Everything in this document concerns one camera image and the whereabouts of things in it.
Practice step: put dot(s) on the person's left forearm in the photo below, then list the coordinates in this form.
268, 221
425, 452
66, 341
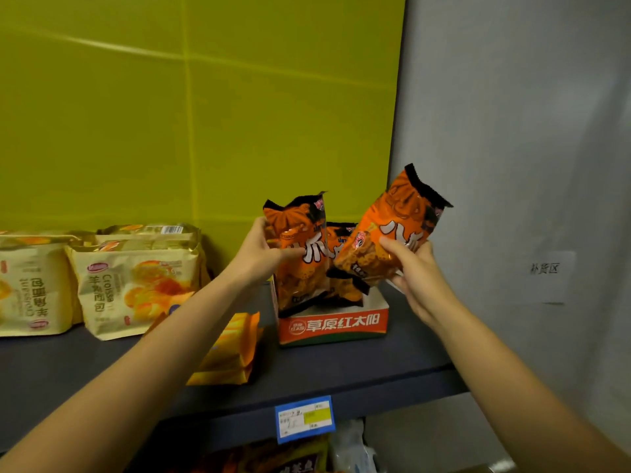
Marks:
123, 389

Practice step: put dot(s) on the white paper wall sign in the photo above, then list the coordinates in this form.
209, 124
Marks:
547, 275

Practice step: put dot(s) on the dark grey shelf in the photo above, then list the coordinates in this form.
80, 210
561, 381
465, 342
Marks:
345, 369

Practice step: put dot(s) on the white plastic packet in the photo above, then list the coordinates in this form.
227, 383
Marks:
352, 453

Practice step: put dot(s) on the person's right hand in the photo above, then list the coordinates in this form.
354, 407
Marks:
424, 285

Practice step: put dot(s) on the person's right forearm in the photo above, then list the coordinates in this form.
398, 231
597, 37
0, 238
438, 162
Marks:
532, 408

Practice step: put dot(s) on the lime yellow back panel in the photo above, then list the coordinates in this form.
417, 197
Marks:
197, 118

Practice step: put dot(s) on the blue price tag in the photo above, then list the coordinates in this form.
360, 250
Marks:
304, 419

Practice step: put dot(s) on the person's left hand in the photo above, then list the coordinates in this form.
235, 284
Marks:
256, 261

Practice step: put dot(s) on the red white cardboard box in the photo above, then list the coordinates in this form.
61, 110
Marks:
335, 325

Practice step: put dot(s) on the orange black snack bag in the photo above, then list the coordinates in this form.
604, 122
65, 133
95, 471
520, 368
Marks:
347, 293
399, 206
296, 226

